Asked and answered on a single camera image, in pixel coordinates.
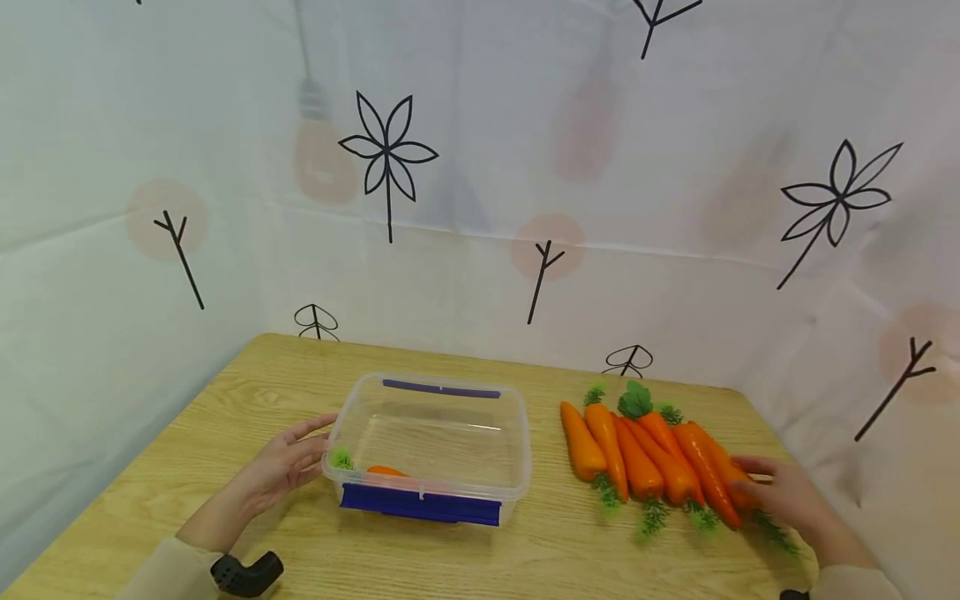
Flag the person's left forearm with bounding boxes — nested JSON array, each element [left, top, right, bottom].
[[116, 487, 256, 600]]

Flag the orange plastic carrot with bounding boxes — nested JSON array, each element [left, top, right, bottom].
[[330, 447, 412, 479]]

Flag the person's right forearm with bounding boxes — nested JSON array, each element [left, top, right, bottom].
[[813, 521, 906, 600]]

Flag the person's left hand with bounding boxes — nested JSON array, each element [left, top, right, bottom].
[[232, 413, 340, 518]]

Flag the clear plastic box blue clips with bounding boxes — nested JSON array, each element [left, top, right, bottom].
[[322, 372, 533, 528]]

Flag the person's right hand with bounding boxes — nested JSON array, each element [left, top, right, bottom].
[[730, 455, 836, 545]]

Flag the pile of toy carrots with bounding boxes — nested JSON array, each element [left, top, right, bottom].
[[558, 379, 803, 559]]

